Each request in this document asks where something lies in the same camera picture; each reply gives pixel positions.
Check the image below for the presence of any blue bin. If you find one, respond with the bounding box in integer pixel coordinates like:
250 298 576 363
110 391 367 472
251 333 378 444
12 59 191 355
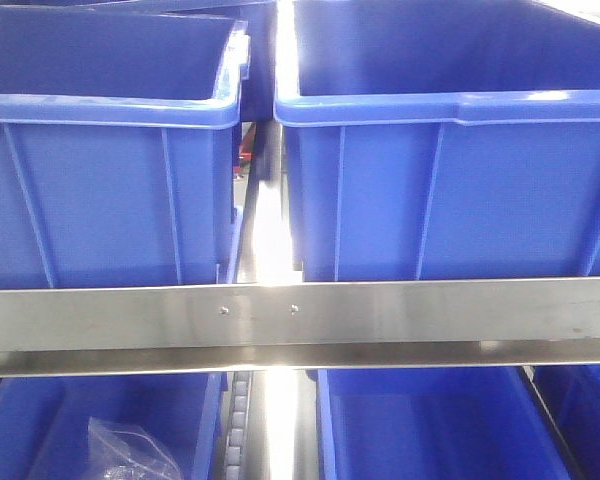
274 1 600 281
315 367 574 479
0 373 226 479
0 6 249 289

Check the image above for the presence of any blue bin lower left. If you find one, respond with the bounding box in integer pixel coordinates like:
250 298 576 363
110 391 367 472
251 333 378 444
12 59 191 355
0 373 226 479

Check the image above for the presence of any clear plastic bag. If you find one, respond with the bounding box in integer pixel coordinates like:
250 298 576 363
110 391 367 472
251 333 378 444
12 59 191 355
82 417 184 479

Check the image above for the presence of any blue bin upper left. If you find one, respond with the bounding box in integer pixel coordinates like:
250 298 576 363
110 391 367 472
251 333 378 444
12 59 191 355
0 6 249 289

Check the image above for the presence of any blue bin upper right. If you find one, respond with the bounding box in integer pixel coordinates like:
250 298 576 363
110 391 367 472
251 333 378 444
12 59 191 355
274 1 600 281

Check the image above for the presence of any blue bin lower right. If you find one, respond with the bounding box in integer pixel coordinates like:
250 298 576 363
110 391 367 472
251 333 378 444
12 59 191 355
315 367 574 479

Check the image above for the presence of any steel shelf front rail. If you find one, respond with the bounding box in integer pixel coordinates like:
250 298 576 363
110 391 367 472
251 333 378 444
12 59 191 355
0 277 600 377

